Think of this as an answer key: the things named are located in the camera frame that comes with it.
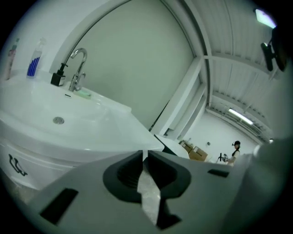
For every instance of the long ceiling tube light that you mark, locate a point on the long ceiling tube light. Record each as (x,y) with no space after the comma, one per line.
(240,116)

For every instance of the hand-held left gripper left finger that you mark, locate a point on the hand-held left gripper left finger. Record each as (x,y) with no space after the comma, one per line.
(96,205)

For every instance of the chrome faucet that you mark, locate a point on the chrome faucet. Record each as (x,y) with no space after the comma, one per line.
(79,73)

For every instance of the square ceiling light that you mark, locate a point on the square ceiling light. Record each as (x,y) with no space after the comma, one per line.
(265,17)

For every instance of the white structural beam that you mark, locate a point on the white structural beam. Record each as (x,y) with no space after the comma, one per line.
(183,96)

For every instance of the white ceramic sink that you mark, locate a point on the white ceramic sink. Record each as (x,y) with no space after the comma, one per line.
(75,128)

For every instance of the white counter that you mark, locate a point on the white counter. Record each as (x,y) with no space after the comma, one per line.
(174,146)

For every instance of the cardboard box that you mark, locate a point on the cardboard box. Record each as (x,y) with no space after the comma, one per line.
(186,146)
(198,154)

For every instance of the chrome sink drain plug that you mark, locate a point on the chrome sink drain plug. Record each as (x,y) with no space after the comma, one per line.
(58,120)

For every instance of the pink bottle with green cap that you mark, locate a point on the pink bottle with green cap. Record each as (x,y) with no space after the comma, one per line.
(10,61)

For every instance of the black soap dispenser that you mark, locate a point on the black soap dispenser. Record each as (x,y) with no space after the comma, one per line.
(58,77)

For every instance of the green soap bar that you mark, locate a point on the green soap bar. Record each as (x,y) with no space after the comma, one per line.
(83,93)

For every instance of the blue striped spray bottle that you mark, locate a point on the blue striped spray bottle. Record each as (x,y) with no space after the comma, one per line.
(34,64)

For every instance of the arched grey panel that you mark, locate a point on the arched grey panel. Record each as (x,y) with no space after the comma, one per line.
(137,68)

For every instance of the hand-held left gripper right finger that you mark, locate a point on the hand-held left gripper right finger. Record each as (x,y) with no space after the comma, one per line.
(201,201)

